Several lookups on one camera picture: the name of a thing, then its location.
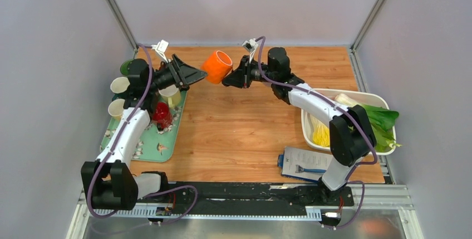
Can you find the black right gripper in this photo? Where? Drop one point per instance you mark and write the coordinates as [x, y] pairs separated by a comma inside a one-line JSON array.
[[240, 77]]

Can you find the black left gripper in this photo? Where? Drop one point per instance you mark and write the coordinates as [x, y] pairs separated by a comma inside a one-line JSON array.
[[182, 74]]

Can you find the light green octagonal mug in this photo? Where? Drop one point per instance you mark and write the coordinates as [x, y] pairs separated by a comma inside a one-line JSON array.
[[171, 95]]

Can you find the orange mug black handle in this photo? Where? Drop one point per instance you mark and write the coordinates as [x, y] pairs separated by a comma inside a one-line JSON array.
[[217, 66]]

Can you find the red mug black handle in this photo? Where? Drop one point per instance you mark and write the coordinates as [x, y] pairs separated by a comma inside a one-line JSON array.
[[162, 116]]

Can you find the cream floral mug green inside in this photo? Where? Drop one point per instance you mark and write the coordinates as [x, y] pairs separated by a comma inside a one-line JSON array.
[[124, 67]]

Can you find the dark green octagonal mug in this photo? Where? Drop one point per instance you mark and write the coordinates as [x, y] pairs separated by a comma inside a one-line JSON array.
[[119, 85]]

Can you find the yellow mug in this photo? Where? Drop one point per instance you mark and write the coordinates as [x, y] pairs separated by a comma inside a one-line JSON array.
[[116, 109]]

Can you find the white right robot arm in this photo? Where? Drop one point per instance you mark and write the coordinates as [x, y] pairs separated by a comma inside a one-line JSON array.
[[351, 134]]

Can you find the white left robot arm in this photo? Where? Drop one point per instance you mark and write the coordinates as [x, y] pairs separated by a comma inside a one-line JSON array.
[[108, 181]]

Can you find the green floral serving tray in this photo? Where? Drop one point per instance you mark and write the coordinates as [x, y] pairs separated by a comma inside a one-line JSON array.
[[158, 146]]

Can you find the blue razor package card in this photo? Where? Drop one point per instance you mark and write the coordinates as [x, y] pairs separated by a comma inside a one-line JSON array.
[[305, 165]]

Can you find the green bok choy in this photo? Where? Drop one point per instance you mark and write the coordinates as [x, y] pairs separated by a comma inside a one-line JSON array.
[[382, 121]]

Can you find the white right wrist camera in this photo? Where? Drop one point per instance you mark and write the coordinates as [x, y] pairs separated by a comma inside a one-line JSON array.
[[250, 46]]

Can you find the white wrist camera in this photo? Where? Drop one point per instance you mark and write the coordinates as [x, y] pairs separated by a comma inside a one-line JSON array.
[[160, 49], [250, 46]]

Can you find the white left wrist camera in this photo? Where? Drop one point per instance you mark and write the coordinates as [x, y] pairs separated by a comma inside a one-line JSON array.
[[160, 49]]

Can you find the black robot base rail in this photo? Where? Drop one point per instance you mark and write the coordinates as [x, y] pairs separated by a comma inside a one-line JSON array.
[[249, 199]]

